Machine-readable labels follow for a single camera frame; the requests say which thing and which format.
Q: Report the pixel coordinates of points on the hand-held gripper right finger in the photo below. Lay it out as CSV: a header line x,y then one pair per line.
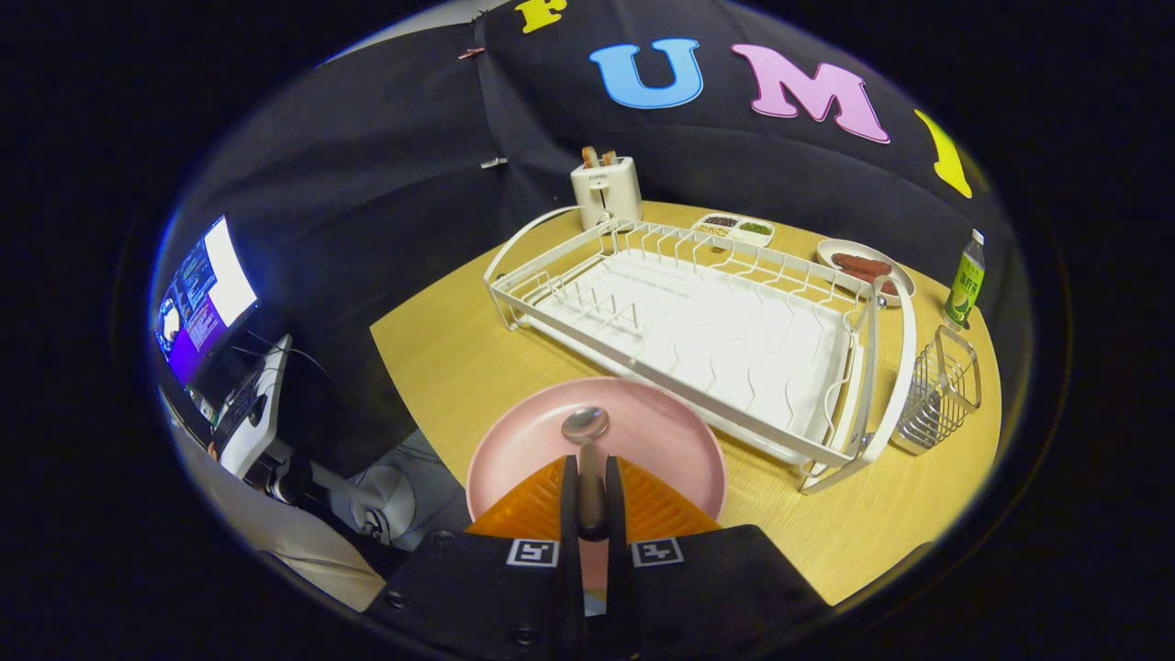
x,y
617,551

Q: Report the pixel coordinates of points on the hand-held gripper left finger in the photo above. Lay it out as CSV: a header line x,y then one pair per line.
x,y
570,551

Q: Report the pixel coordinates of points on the pink plate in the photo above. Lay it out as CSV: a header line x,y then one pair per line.
x,y
661,431

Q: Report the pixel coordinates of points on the white oval dish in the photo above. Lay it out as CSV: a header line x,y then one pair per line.
x,y
831,248

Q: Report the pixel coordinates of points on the grey round device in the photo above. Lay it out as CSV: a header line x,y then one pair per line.
x,y
386,503

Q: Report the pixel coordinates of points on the white stand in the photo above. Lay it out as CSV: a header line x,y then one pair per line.
x,y
262,413

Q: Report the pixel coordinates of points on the white divided snack tray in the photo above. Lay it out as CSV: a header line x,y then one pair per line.
x,y
734,229

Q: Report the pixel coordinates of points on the white toaster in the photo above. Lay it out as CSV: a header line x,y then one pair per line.
x,y
606,193

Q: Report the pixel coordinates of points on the red sausage slices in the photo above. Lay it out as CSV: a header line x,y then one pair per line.
x,y
863,268

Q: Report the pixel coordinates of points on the black backdrop cloth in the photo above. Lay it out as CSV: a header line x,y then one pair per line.
x,y
386,184

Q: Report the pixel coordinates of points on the green label drink bottle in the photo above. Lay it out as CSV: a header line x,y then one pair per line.
x,y
964,285

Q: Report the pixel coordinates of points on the computer monitor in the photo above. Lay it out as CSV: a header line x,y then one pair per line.
x,y
207,303

